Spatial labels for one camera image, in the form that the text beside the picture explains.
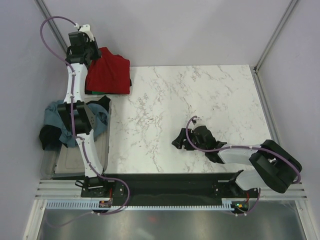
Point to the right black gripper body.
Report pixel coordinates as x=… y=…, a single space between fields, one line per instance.
x=192 y=138

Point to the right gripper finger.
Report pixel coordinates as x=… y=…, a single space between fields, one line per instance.
x=182 y=137
x=179 y=143

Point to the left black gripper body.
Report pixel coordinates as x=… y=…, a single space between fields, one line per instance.
x=91 y=48

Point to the dark red t shirt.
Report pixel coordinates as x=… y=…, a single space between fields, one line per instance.
x=111 y=60

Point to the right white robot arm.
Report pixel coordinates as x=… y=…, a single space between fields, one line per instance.
x=273 y=167

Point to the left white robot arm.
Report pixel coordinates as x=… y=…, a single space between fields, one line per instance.
x=78 y=118

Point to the folded black t shirt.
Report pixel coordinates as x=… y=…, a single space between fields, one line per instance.
x=108 y=80

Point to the folded green t shirt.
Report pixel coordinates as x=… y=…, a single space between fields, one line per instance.
x=97 y=93

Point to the grey blue t shirt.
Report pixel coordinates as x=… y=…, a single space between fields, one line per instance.
x=100 y=117

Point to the black t shirt in bin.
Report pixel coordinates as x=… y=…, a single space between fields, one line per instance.
x=50 y=137

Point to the grey plastic bin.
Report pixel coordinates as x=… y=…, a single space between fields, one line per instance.
x=62 y=156

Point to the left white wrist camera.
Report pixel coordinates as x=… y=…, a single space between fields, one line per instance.
x=86 y=28

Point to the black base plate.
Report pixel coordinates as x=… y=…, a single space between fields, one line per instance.
x=161 y=199

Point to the left aluminium frame post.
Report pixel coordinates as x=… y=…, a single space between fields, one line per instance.
x=50 y=20

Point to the aluminium frame post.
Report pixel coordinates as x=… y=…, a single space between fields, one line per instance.
x=276 y=34
x=50 y=20

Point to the white slotted cable duct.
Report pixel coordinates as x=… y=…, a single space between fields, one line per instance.
x=98 y=205

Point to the right aluminium frame post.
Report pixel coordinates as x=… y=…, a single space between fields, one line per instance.
x=276 y=34

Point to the aluminium rail front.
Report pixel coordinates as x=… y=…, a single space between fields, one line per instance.
x=67 y=189

